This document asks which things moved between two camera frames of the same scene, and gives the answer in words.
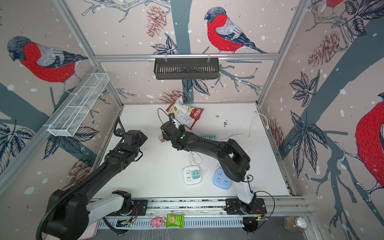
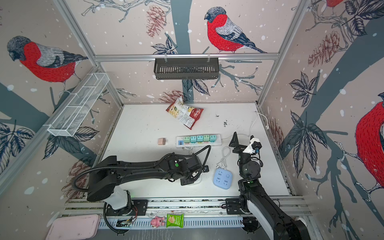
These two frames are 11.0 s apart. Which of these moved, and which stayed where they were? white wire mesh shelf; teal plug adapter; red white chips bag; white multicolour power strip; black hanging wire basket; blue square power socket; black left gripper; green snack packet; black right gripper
Moved: black right gripper; black left gripper; white multicolour power strip
Stayed: green snack packet; black hanging wire basket; teal plug adapter; red white chips bag; blue square power socket; white wire mesh shelf
